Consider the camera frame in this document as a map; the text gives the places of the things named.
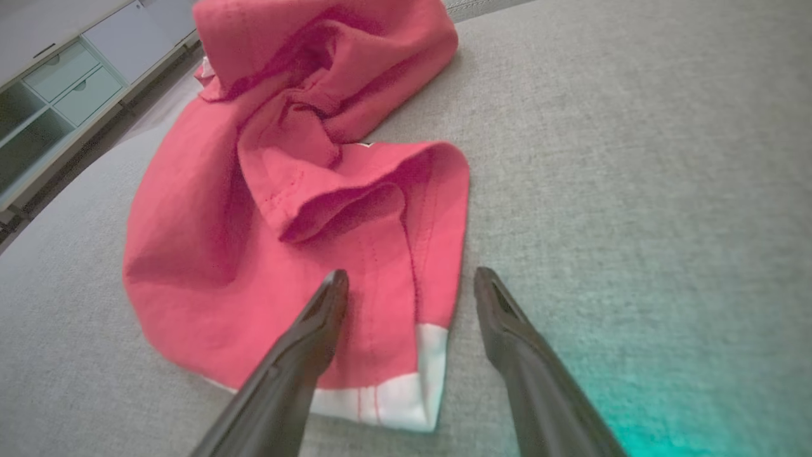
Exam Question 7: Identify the red shorts with white stripe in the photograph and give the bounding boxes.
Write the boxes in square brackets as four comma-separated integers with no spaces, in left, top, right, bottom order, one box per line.
[122,0,471,434]

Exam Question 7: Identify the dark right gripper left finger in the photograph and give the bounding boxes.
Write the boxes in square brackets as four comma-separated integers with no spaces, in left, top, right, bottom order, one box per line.
[189,269,351,457]

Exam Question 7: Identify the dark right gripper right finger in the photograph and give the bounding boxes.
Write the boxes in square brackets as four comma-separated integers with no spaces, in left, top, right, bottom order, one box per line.
[473,266,630,457]

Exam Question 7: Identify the low grey sideboard cabinet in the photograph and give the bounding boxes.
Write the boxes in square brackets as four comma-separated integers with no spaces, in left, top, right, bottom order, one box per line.
[0,0,202,224]

